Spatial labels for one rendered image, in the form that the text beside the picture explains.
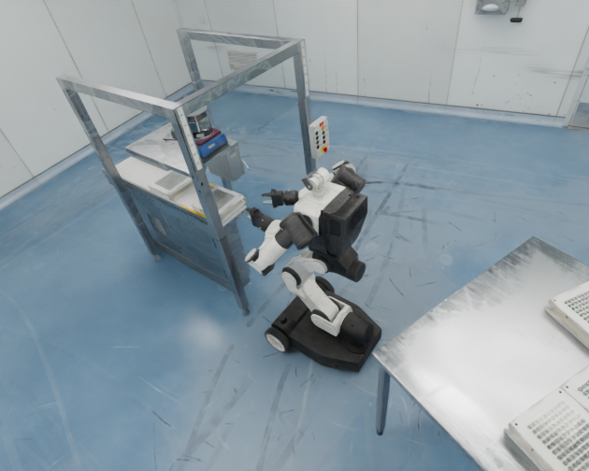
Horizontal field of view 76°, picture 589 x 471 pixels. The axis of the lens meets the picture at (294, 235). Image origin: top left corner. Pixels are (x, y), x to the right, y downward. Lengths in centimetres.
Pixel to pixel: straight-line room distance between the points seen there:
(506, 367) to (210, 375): 180
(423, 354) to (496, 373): 27
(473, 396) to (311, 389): 118
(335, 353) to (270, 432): 59
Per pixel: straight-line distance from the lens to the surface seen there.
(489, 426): 164
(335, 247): 181
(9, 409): 338
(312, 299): 241
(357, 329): 237
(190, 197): 274
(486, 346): 180
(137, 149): 254
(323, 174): 175
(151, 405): 282
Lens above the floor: 233
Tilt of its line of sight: 42 degrees down
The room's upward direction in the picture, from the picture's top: 9 degrees counter-clockwise
